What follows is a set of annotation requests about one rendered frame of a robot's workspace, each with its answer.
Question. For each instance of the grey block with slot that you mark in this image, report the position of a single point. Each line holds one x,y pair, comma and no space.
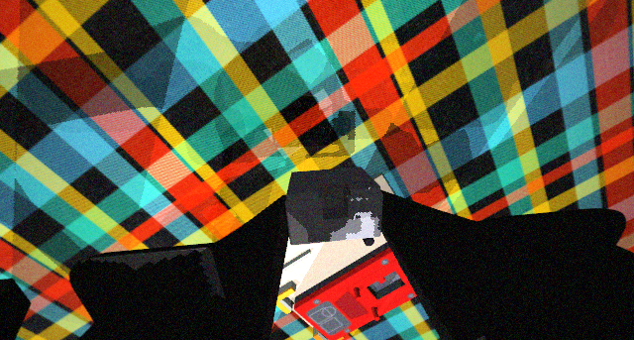
332,205

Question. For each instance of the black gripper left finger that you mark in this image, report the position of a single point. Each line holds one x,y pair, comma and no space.
238,277

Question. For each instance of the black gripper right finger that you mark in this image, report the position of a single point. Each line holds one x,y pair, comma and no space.
460,269

